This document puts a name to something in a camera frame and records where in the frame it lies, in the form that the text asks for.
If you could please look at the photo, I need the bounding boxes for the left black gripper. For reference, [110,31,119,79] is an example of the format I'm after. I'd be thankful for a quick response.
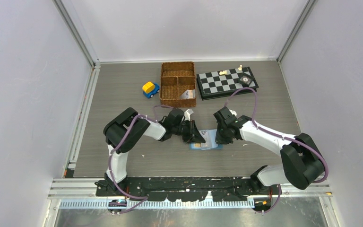
[172,119,205,144]

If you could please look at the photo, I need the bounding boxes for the silver VIP credit card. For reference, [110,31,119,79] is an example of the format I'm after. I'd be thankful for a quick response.
[200,130,212,149]

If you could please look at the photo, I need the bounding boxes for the blue card holder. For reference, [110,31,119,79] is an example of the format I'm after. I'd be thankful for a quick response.
[190,129,223,150]

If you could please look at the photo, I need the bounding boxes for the brown wicker basket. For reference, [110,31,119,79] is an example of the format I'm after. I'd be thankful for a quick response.
[160,61,197,108]

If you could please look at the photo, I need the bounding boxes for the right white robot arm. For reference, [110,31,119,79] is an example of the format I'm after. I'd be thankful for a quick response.
[214,107,328,194]

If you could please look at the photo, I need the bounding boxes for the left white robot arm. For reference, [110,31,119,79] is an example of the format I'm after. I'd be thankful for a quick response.
[103,107,206,196]

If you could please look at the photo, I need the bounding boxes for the cards in basket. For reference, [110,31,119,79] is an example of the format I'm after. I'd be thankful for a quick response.
[180,89,196,100]

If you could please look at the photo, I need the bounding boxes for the black white chessboard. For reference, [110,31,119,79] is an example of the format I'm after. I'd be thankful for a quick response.
[196,66,259,100]

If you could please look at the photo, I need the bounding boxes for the black square box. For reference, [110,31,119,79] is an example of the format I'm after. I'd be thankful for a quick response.
[238,74,254,87]

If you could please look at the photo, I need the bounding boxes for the blue yellow toy car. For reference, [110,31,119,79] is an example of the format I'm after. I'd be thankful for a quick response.
[142,81,160,99]

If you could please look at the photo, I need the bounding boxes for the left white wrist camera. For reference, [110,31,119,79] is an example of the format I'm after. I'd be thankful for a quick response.
[184,109,194,121]

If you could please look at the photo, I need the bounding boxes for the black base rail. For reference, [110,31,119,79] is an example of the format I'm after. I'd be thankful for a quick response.
[95,176,281,202]

